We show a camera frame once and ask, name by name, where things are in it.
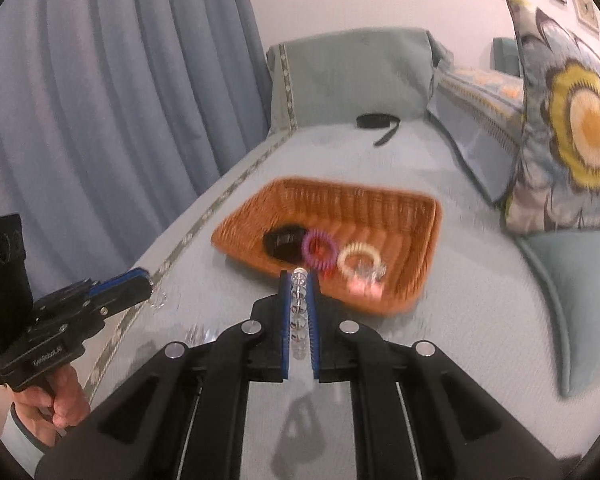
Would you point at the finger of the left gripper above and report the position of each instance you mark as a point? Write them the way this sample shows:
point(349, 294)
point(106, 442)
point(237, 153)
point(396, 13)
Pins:
point(89, 288)
point(110, 297)

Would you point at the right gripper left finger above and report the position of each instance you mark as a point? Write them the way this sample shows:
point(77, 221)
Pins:
point(182, 414)

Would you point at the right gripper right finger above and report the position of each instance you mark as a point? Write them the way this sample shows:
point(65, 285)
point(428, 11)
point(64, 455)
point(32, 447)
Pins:
point(416, 413)

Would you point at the small silver earrings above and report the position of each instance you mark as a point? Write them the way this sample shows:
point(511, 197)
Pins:
point(157, 299)

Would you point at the person's left hand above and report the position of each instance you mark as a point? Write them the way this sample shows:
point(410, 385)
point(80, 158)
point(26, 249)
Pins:
point(44, 414)

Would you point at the blue curtain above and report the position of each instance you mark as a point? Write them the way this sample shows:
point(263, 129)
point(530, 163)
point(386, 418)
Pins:
point(115, 116)

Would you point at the plain teal cushion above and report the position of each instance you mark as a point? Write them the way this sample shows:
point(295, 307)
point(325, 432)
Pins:
point(567, 266)

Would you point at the large floral cushion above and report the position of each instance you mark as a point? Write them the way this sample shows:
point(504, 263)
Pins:
point(556, 185)

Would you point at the teal covered headboard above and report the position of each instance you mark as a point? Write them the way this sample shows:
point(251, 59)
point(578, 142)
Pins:
point(333, 78)

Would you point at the striped blue pillow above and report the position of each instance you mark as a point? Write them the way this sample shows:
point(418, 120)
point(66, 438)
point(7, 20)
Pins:
point(482, 112)

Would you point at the butterfly small framed picture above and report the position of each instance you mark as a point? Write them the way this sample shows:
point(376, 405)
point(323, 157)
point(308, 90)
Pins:
point(586, 14)

